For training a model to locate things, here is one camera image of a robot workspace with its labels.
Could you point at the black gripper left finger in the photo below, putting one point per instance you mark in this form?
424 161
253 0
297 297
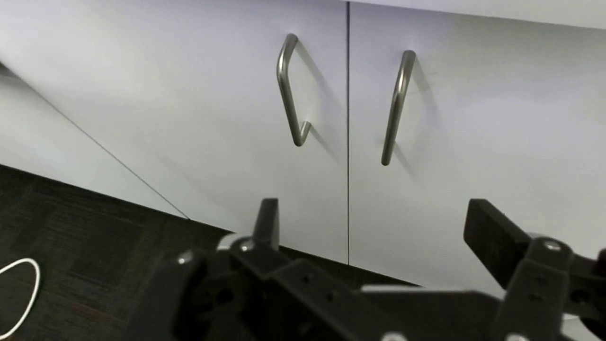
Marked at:
266 219

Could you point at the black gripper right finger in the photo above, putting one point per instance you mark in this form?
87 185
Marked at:
494 238

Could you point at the light gray cabinet door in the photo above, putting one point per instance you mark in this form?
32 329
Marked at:
494 138
58 151
191 113

